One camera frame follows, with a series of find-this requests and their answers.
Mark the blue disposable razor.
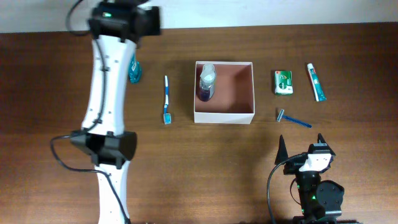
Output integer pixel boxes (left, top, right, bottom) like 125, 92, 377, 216
276, 109, 312, 128

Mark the white and teal toothpaste tube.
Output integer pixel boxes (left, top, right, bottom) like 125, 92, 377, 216
307, 63, 326, 102

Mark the green soap box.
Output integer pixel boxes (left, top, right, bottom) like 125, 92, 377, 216
274, 70, 294, 95

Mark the clear bottle with purple liquid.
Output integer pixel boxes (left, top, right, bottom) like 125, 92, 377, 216
198, 63, 216, 101

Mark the teal mouthwash bottle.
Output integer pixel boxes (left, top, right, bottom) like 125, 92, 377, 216
128, 54, 142, 84

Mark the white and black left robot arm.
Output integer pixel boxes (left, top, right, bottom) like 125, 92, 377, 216
70, 1, 161, 223

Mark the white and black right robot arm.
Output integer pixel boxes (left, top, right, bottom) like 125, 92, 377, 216
275, 134, 345, 223

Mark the white open cardboard box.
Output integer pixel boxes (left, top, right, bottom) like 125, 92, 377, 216
193, 61, 256, 124

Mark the blue and white toothbrush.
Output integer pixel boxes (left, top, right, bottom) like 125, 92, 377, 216
164, 75, 172, 124

